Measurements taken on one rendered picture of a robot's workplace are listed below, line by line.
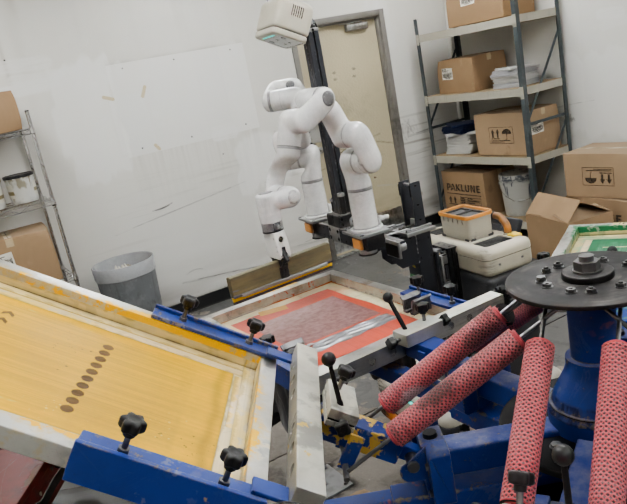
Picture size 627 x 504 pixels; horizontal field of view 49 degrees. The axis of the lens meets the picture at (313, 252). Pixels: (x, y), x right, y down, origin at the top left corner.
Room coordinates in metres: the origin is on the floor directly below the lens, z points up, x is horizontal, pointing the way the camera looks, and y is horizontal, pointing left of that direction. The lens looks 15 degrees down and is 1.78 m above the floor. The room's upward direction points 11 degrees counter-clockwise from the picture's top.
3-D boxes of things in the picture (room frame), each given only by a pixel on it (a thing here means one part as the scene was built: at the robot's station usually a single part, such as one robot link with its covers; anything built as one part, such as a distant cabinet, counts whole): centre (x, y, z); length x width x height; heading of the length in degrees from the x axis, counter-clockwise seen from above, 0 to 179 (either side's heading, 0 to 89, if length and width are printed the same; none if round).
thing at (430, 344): (1.63, -0.26, 1.02); 0.17 x 0.06 x 0.05; 28
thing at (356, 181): (2.55, -0.22, 1.37); 0.13 x 0.10 x 0.16; 33
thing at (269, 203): (2.35, 0.08, 1.34); 0.15 x 0.10 x 0.11; 123
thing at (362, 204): (2.56, -0.23, 1.21); 0.16 x 0.13 x 0.15; 112
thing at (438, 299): (2.04, -0.35, 0.98); 0.30 x 0.05 x 0.07; 28
